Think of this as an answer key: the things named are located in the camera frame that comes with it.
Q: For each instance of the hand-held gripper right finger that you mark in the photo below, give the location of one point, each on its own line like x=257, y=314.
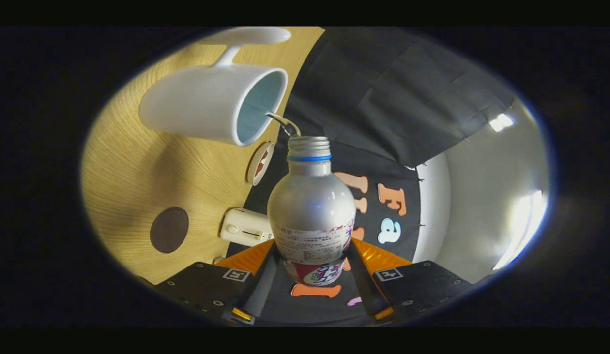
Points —
x=366, y=287

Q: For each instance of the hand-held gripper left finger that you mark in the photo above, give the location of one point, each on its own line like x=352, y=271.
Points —
x=263, y=290

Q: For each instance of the silver juice bottle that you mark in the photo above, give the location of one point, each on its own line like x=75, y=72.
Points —
x=310, y=201

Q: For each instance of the brown round coaster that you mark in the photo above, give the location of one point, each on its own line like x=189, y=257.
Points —
x=169, y=230

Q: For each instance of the white cup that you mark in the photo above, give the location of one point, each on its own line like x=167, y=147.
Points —
x=197, y=103

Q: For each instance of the white toaster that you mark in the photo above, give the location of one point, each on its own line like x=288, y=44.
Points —
x=241, y=226

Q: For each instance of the white round plate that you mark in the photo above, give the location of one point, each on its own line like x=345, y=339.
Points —
x=252, y=174

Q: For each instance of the red food piece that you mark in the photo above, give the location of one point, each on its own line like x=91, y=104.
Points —
x=265, y=155
x=259, y=169

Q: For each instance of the wooden table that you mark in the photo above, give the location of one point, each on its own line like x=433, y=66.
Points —
x=128, y=172

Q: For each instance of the black backdrop cloth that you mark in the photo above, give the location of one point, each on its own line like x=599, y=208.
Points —
x=383, y=98

